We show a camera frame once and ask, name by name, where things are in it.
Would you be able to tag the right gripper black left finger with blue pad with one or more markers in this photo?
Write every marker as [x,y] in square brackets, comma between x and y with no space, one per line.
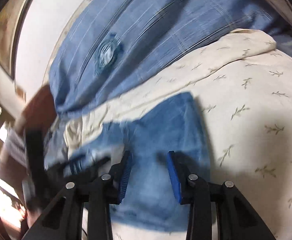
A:
[62,216]

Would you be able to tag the cream leaf print quilt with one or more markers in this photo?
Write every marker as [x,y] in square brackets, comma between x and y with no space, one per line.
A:
[243,85]

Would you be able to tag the framed wall painting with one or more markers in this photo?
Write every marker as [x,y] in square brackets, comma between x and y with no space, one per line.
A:
[12,17]

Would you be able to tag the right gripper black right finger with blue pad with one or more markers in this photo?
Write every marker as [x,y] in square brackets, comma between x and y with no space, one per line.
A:
[236,218]

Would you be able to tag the blue plaid pillow with emblem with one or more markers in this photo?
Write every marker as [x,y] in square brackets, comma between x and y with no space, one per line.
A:
[115,45]

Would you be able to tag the light blue denim jeans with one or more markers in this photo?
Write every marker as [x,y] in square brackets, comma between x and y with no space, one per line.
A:
[173,125]

